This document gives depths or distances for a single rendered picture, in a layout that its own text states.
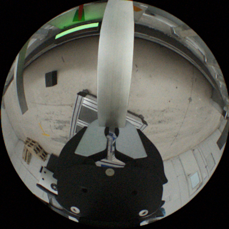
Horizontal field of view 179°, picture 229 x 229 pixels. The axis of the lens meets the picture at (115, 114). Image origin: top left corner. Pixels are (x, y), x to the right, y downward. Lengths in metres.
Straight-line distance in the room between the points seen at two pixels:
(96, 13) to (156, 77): 0.95
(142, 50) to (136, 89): 0.49
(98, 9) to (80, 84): 0.92
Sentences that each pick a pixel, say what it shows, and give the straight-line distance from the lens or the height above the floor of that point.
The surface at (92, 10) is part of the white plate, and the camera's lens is 0.27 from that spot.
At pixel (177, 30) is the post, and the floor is 0.74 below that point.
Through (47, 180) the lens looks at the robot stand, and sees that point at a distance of 0.36.
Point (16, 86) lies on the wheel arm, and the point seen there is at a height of 0.86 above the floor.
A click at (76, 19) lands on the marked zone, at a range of 0.30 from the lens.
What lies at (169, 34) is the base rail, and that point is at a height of 0.70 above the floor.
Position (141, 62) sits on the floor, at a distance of 0.98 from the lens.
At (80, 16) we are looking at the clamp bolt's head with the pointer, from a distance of 0.29.
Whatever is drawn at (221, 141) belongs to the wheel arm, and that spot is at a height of 0.95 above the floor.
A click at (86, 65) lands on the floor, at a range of 0.99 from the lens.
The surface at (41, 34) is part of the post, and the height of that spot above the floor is 0.75.
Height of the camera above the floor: 0.93
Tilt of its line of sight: 59 degrees down
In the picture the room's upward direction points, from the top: 180 degrees clockwise
